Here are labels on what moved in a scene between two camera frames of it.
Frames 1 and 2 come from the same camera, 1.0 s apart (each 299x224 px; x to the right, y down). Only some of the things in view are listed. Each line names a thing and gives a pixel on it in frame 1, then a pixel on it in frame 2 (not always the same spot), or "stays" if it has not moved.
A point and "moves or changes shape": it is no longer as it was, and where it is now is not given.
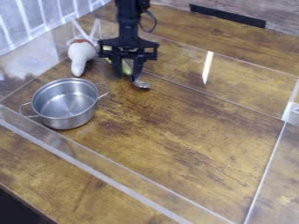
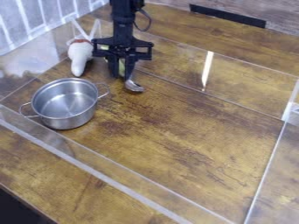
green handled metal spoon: (135, 81) moves or changes shape
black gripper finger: (116, 65) stays
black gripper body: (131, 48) stays
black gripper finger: (137, 66) to (129, 64)
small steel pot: (64, 102) stays
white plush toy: (81, 52) stays
